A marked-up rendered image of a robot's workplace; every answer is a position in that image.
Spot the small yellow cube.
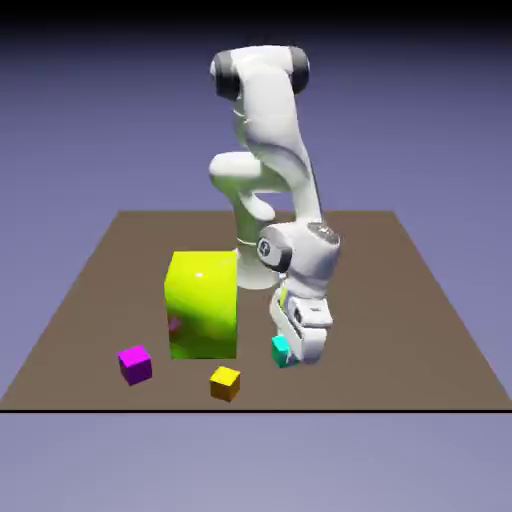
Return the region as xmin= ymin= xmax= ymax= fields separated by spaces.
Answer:
xmin=209 ymin=365 xmax=242 ymax=403

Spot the small magenta cube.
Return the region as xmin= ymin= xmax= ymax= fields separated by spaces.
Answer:
xmin=117 ymin=344 xmax=154 ymax=387

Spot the small cyan cube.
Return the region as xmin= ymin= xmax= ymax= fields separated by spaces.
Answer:
xmin=270 ymin=334 xmax=300 ymax=370

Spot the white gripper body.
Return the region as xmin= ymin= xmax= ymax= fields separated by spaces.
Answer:
xmin=269 ymin=288 xmax=334 ymax=366

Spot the large lime green box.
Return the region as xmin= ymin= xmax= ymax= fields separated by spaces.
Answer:
xmin=163 ymin=249 xmax=239 ymax=360

